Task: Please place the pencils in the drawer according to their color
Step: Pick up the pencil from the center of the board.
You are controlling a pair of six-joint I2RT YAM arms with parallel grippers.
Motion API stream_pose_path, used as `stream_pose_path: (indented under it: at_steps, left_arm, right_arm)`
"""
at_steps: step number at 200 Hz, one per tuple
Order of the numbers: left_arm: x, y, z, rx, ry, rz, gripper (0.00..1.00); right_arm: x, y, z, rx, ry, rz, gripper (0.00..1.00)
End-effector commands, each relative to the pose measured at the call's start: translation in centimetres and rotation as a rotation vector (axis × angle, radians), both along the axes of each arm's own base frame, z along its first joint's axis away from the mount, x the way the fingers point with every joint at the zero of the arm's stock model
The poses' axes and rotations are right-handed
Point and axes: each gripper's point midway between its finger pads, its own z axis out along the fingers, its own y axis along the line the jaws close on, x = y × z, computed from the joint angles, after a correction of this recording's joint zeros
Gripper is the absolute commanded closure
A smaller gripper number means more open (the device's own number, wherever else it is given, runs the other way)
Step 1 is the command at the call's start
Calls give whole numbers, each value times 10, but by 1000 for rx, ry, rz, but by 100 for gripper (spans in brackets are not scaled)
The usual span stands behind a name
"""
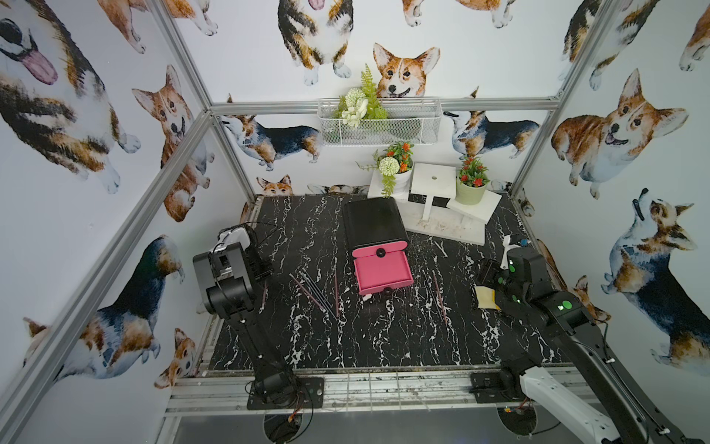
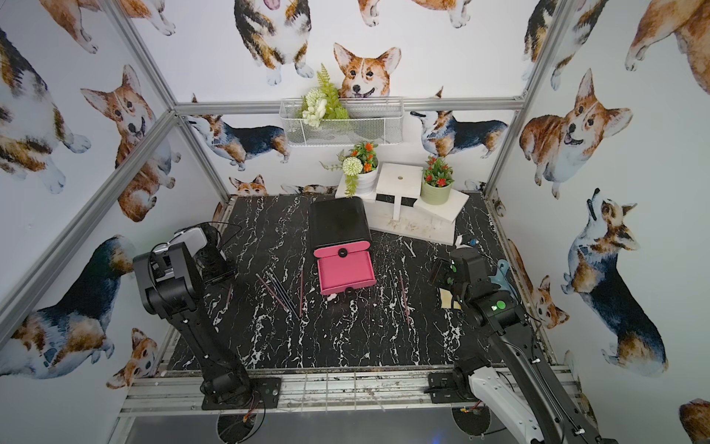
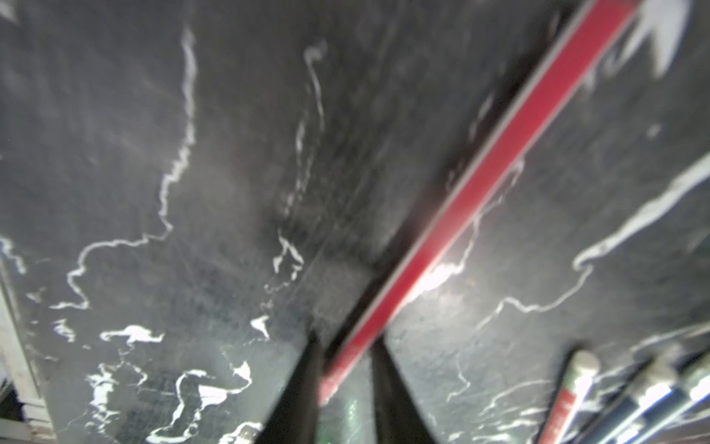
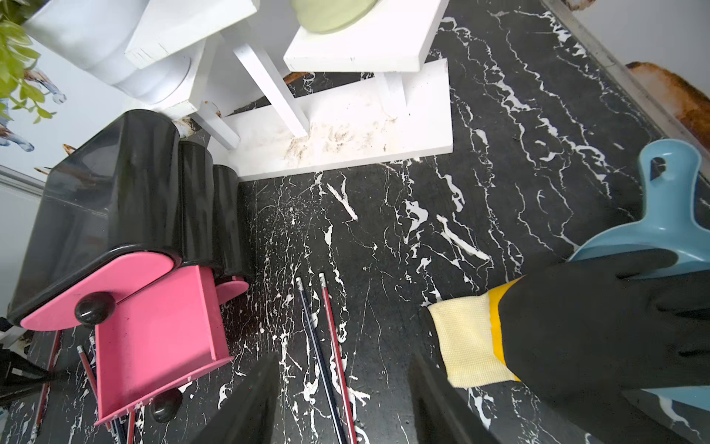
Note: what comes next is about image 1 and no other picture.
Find red pencil right group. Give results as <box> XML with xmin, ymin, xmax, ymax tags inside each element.
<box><xmin>433</xmin><ymin>273</ymin><xmax>447</xmax><ymax>325</ymax></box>

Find black drawer cabinet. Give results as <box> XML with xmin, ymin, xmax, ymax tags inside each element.
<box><xmin>342</xmin><ymin>197</ymin><xmax>409</xmax><ymax>257</ymax></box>

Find dark blue pencil left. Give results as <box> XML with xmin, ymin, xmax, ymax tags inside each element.
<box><xmin>300</xmin><ymin>270</ymin><xmax>337</xmax><ymax>317</ymax></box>

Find green pot red flowers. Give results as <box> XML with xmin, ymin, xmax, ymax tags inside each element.
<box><xmin>455</xmin><ymin>157</ymin><xmax>490</xmax><ymax>205</ymax></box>

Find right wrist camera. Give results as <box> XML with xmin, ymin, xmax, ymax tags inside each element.
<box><xmin>500</xmin><ymin>235</ymin><xmax>516</xmax><ymax>270</ymax></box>

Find white pot orange flowers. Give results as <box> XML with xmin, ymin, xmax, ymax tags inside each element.
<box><xmin>356</xmin><ymin>142</ymin><xmax>414</xmax><ymax>197</ymax></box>

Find yellow sticky note pad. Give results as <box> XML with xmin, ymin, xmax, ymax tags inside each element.
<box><xmin>474</xmin><ymin>286</ymin><xmax>500</xmax><ymax>311</ymax></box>

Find white wire basket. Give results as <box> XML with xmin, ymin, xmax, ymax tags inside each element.
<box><xmin>317</xmin><ymin>98</ymin><xmax>443</xmax><ymax>146</ymax></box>

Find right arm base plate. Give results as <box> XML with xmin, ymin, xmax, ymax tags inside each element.
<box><xmin>469</xmin><ymin>368</ymin><xmax>526</xmax><ymax>403</ymax></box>

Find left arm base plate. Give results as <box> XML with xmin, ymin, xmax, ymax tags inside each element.
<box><xmin>246</xmin><ymin>377</ymin><xmax>325</xmax><ymax>411</ymax></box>

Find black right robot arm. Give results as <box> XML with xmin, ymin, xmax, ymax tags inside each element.
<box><xmin>473</xmin><ymin>247</ymin><xmax>690</xmax><ymax>443</ymax></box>

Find green fern with white flowers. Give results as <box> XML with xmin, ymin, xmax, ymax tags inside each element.
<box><xmin>334</xmin><ymin>65</ymin><xmax>388</xmax><ymax>129</ymax></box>

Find white wooden stand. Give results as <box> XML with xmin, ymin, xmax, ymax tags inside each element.
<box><xmin>368</xmin><ymin>163</ymin><xmax>501</xmax><ymax>246</ymax></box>

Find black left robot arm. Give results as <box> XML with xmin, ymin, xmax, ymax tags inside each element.
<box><xmin>192</xmin><ymin>223</ymin><xmax>300</xmax><ymax>408</ymax></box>

